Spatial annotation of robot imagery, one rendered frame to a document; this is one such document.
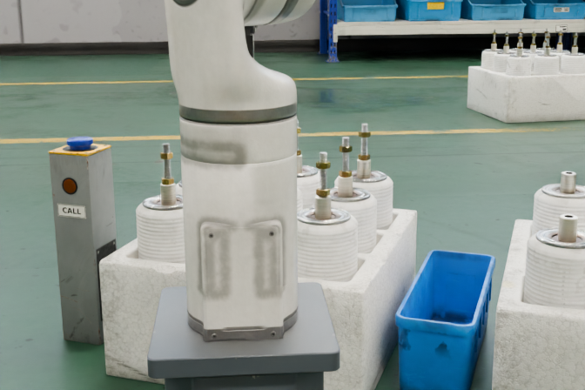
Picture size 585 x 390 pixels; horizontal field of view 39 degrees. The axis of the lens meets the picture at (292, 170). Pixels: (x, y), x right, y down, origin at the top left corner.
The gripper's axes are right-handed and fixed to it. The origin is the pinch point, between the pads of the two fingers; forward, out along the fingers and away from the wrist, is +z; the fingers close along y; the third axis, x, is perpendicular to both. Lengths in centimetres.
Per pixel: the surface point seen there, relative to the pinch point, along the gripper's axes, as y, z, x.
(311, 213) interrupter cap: -1.2, 21.7, -9.8
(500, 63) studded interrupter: 231, 26, -56
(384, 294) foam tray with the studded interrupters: 1.7, 34.4, -20.0
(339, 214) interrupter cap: -1.2, 21.7, -13.8
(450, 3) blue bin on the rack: 450, 11, -42
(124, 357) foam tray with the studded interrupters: -5.0, 43.5, 17.3
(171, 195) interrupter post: 1.2, 20.5, 10.9
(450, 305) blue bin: 23, 44, -30
